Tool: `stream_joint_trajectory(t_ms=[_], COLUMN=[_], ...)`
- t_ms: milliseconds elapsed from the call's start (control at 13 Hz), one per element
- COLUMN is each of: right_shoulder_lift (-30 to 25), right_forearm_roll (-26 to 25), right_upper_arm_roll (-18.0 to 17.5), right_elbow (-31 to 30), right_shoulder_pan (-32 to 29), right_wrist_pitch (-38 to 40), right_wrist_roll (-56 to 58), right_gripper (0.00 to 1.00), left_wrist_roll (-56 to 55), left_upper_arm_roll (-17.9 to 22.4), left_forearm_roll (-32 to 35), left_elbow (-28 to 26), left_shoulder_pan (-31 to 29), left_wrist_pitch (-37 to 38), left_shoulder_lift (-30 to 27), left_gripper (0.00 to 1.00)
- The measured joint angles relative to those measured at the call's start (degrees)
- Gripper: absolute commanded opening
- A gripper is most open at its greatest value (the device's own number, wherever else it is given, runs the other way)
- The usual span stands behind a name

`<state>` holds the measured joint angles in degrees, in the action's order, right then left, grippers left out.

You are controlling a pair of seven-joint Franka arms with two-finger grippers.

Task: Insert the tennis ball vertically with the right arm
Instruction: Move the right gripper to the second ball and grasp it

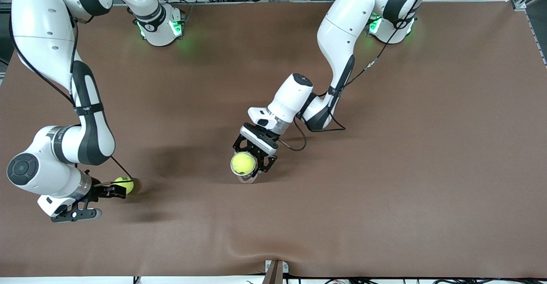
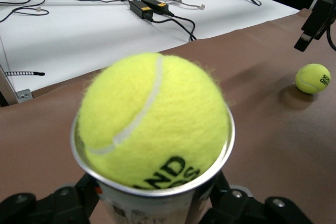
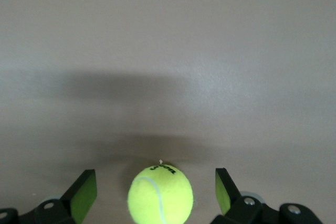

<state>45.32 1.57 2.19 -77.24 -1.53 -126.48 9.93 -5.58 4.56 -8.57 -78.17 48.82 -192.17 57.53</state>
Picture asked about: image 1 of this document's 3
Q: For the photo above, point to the yellow tennis ball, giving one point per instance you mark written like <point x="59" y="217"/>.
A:
<point x="128" y="180"/>
<point x="243" y="163"/>

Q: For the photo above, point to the grey metal side panel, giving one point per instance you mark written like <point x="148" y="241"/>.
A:
<point x="539" y="23"/>

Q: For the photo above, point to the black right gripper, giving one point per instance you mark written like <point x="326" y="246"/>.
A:
<point x="99" y="191"/>

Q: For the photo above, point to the metal clamp bracket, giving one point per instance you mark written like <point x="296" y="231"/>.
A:
<point x="285" y="267"/>

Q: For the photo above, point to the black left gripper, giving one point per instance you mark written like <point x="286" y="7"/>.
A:
<point x="261" y="139"/>

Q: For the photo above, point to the brown table cover mat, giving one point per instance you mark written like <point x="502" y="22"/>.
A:
<point x="427" y="168"/>

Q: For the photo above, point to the brown camera pole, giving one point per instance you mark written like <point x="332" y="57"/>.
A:
<point x="273" y="275"/>

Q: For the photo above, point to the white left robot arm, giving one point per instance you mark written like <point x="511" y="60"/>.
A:
<point x="342" y="27"/>

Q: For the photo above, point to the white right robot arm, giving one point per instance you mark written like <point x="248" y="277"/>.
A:
<point x="42" y="27"/>

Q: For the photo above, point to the clear tennis ball can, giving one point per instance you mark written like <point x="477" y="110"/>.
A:
<point x="247" y="179"/>

